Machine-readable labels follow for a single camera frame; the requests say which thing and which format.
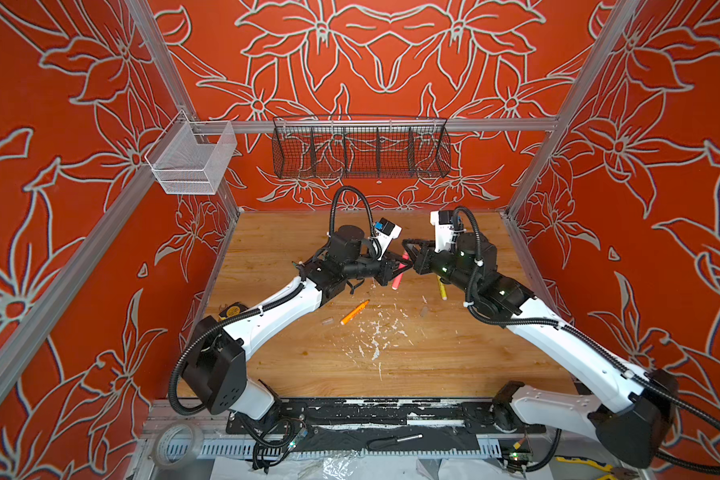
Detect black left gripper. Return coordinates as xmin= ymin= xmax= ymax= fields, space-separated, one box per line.
xmin=340 ymin=246 xmax=408 ymax=283

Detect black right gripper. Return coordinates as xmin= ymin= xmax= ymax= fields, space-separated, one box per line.
xmin=399 ymin=239 xmax=481 ymax=298

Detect pink highlighter pen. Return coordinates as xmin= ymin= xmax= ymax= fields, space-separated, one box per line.
xmin=391 ymin=252 xmax=409 ymax=290

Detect yellow highlighter pen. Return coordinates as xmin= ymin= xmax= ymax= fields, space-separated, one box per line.
xmin=437 ymin=277 xmax=448 ymax=301

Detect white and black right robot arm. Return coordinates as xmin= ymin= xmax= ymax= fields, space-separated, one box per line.
xmin=403 ymin=232 xmax=677 ymax=468

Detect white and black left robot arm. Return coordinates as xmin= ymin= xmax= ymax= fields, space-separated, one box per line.
xmin=169 ymin=218 xmax=403 ymax=420

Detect orange highlighter pen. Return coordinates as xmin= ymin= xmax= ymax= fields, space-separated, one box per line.
xmin=340 ymin=299 xmax=370 ymax=325

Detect yellow black tape measure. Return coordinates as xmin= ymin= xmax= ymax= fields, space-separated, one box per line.
xmin=219 ymin=302 xmax=248 ymax=321

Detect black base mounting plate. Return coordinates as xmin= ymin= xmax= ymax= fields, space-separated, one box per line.
xmin=227 ymin=395 xmax=547 ymax=454

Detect clear plastic bin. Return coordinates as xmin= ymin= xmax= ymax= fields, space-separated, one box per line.
xmin=145 ymin=111 xmax=238 ymax=195

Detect roll of clear tape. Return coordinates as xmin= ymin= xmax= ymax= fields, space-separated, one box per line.
xmin=151 ymin=421 xmax=204 ymax=470

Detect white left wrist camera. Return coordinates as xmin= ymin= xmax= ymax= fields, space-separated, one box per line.
xmin=372 ymin=217 xmax=402 ymax=258

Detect black corrugated cable conduit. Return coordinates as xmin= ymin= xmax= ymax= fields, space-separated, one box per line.
xmin=452 ymin=206 xmax=720 ymax=476
xmin=167 ymin=185 xmax=378 ymax=417

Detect black wire basket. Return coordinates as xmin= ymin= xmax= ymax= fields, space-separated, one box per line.
xmin=271 ymin=114 xmax=452 ymax=180

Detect yellow handled pliers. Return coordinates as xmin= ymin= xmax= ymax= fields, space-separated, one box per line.
xmin=554 ymin=455 xmax=637 ymax=480

